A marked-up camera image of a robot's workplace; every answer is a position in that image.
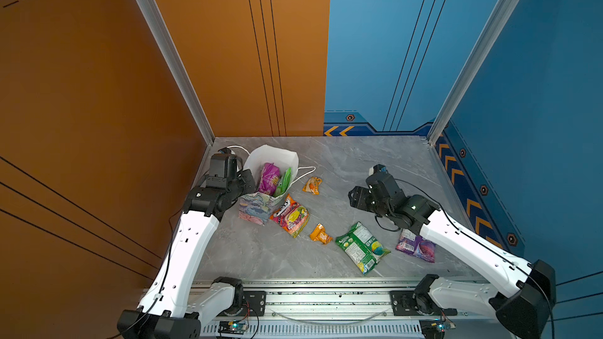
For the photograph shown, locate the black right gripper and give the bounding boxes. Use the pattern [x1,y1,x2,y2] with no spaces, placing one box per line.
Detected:
[345,184,394,221]

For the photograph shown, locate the purple grape candy bag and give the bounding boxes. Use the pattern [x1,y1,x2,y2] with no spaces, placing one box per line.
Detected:
[258,163,281,196]

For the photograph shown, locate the white paper bag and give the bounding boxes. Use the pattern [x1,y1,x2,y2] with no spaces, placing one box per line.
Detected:
[238,144,316,225]

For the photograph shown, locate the purple white snack bag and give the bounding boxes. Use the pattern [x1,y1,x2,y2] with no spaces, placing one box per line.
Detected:
[396,229,436,263]

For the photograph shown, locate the large green chips bag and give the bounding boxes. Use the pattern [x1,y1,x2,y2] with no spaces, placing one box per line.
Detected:
[273,167,292,198]

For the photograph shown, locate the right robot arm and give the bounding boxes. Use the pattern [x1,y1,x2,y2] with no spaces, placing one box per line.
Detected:
[348,164,556,338]

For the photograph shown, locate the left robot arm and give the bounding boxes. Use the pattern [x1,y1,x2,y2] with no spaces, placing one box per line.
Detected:
[117,148,254,338]

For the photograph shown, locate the green pea snack bag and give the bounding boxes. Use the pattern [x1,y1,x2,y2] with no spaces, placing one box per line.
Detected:
[335,221,391,275]

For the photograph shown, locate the colourful skittles candy bag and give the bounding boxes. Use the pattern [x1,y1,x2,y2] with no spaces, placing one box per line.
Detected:
[269,195,309,238]

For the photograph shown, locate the small orange snack packet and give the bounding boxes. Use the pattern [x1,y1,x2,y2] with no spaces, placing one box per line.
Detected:
[303,177,323,196]

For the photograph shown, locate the orange wrapped snack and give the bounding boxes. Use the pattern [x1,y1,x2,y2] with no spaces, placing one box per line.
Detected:
[309,224,333,245]

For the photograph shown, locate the right circuit board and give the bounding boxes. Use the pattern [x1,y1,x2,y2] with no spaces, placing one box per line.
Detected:
[419,320,456,339]

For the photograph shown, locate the circuit board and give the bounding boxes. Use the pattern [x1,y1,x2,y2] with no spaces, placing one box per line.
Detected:
[218,320,249,336]
[419,320,456,339]

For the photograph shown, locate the left circuit board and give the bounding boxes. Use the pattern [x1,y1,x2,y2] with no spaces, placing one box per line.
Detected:
[218,320,249,336]

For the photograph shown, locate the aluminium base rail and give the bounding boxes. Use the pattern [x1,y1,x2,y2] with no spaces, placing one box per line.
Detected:
[136,277,538,339]

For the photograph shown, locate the aluminium corner post left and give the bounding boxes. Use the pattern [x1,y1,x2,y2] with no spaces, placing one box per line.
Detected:
[135,0,215,146]

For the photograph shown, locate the aluminium corner post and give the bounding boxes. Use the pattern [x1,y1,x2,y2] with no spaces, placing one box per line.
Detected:
[135,0,215,146]
[426,0,520,147]

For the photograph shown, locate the aluminium corner post right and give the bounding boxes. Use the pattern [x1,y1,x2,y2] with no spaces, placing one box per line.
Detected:
[426,0,520,147]

